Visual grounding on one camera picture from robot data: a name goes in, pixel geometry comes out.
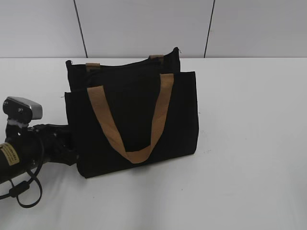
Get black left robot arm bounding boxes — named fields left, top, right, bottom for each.
left=0, top=124, right=78, bottom=183

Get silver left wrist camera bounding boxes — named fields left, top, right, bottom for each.
left=2, top=96, right=43, bottom=127

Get black tote bag tan handles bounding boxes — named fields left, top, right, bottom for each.
left=65, top=47, right=199, bottom=178

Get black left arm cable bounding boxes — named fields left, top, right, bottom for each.
left=0, top=130, right=44, bottom=208

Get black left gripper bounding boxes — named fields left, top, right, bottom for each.
left=6, top=124, right=77, bottom=171

